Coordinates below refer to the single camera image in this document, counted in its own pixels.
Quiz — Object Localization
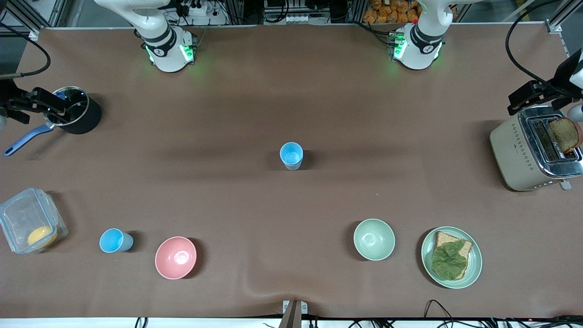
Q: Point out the black cable with brass end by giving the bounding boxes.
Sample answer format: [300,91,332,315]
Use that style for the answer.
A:
[0,22,51,79]

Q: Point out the black pot with blue handle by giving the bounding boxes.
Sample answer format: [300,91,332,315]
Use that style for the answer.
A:
[4,86,102,157]

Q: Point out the pale green plate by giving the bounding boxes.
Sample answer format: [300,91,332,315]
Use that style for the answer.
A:
[421,226,483,289]

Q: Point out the brown toast slice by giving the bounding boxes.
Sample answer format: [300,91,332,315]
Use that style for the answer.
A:
[549,118,583,154]

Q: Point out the thin black looped cable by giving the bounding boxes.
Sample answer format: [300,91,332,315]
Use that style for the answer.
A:
[424,299,455,320]

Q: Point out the brown bread slice with lettuce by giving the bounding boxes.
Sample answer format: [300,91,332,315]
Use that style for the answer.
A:
[433,231,473,280]

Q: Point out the beige and chrome toaster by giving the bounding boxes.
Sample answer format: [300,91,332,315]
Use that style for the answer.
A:
[490,106,583,192]

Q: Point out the plain blue plastic cup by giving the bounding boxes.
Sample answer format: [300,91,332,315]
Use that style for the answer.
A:
[99,228,134,253]
[280,142,304,167]

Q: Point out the grey metal bracket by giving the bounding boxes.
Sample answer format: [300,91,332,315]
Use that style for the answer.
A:
[279,300,308,328]

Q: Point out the green lettuce leaf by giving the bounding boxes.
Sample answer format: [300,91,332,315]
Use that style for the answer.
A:
[431,241,468,280]

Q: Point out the clear plastic food container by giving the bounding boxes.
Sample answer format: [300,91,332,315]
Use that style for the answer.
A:
[0,188,69,254]

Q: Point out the brown table cover mat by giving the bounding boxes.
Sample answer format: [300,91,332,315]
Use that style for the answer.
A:
[0,25,583,319]

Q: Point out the bag of orange bread rolls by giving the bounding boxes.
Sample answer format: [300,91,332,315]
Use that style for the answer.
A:
[363,0,419,24]

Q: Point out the pale green bowl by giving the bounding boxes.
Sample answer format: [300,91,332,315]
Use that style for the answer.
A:
[353,219,396,261]

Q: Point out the orange round food piece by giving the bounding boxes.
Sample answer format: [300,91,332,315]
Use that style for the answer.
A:
[27,226,58,249]

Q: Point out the pink bowl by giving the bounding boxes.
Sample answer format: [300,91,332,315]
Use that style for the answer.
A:
[155,236,197,280]

